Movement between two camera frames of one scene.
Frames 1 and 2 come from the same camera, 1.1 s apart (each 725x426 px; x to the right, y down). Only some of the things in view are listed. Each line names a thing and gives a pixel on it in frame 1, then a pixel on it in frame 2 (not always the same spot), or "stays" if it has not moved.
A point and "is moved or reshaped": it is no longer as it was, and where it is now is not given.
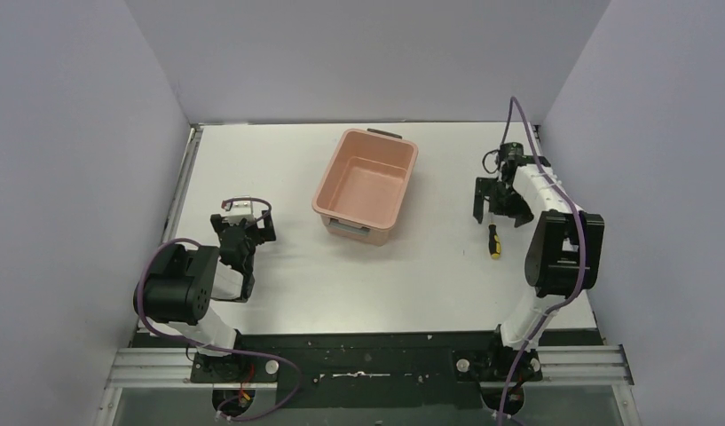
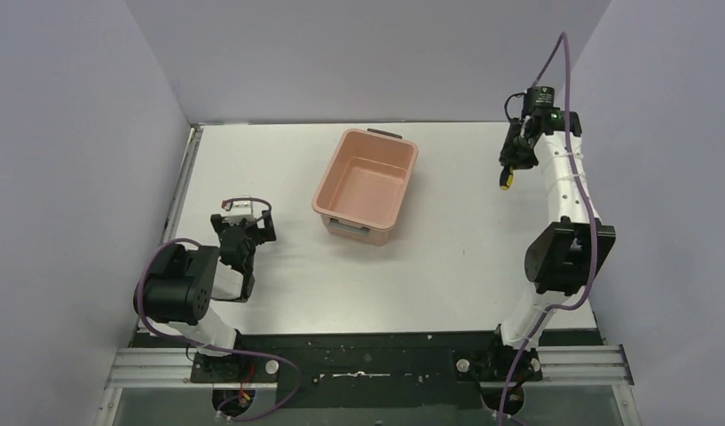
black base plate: x=376 y=369 stays
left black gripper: x=259 y=232 stays
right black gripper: x=518 y=209 to x=518 y=161
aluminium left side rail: x=194 y=137 stays
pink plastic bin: x=362 y=190 stays
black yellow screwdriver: x=494 y=243 is moved or reshaped
